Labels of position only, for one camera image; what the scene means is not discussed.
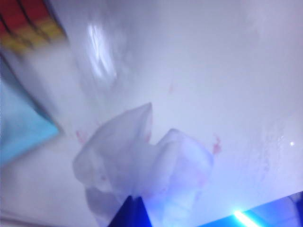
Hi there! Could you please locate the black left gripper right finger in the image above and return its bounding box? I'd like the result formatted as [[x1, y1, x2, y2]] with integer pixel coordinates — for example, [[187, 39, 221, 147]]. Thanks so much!
[[136, 195, 153, 227]]

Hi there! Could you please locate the white wet wipe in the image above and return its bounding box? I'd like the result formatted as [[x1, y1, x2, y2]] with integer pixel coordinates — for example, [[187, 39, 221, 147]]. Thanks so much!
[[72, 102, 215, 227]]

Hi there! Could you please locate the Rubik's cube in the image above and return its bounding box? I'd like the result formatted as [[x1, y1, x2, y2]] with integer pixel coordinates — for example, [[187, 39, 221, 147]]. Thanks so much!
[[0, 0, 68, 54]]

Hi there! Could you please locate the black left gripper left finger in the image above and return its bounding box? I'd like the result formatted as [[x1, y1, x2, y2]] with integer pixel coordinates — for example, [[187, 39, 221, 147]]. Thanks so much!
[[113, 195, 137, 227]]

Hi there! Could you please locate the light blue wet wipes pack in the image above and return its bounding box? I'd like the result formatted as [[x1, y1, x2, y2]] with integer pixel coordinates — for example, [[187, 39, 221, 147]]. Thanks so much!
[[0, 78, 60, 166]]

